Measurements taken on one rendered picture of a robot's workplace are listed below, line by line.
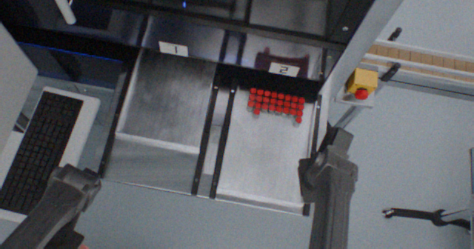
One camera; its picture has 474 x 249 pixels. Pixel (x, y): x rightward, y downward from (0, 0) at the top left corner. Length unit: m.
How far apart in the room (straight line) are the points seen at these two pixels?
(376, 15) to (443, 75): 0.59
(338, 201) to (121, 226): 1.60
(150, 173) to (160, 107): 0.22
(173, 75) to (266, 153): 0.40
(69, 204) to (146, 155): 0.58
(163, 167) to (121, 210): 0.92
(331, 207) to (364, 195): 1.63
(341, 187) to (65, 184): 0.49
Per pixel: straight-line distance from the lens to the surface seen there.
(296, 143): 1.40
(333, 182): 0.79
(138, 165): 1.36
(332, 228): 0.71
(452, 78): 1.62
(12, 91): 1.52
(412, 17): 2.94
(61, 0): 1.16
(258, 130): 1.39
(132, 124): 1.41
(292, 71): 1.33
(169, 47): 1.34
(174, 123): 1.39
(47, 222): 0.79
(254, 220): 2.22
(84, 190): 0.85
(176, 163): 1.35
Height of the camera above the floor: 2.19
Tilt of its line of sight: 69 degrees down
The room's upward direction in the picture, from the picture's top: 11 degrees clockwise
